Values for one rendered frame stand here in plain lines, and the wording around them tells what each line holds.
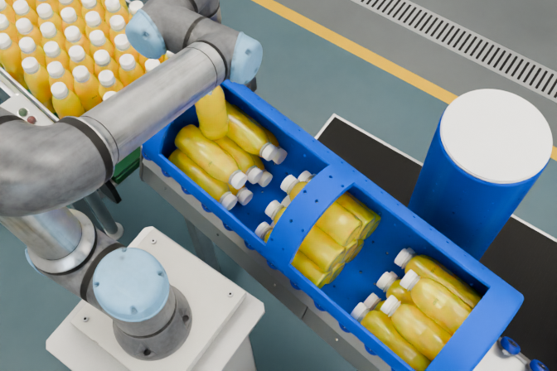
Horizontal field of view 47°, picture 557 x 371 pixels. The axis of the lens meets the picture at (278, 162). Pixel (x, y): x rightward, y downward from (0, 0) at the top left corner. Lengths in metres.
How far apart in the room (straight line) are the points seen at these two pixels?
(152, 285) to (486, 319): 0.62
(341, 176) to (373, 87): 1.67
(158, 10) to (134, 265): 0.42
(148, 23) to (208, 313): 0.58
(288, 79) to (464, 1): 1.00
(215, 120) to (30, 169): 0.74
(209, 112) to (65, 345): 0.56
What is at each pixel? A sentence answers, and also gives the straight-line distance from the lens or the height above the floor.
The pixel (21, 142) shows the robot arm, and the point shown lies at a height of 1.81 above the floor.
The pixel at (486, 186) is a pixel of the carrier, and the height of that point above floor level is 1.01.
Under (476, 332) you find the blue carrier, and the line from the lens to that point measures 1.28.
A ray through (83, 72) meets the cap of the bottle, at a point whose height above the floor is 1.09.
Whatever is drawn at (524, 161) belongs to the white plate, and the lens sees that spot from 1.70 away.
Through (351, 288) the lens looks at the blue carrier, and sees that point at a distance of 1.55.
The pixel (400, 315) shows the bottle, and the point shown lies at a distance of 1.37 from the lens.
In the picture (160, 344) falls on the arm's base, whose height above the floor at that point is 1.23.
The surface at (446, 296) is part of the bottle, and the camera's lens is 1.35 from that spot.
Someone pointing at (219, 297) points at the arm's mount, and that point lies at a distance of 1.32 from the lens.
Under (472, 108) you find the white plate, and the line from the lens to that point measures 1.74.
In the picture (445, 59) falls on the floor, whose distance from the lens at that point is 3.18.
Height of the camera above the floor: 2.43
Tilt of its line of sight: 61 degrees down
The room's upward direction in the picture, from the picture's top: 2 degrees counter-clockwise
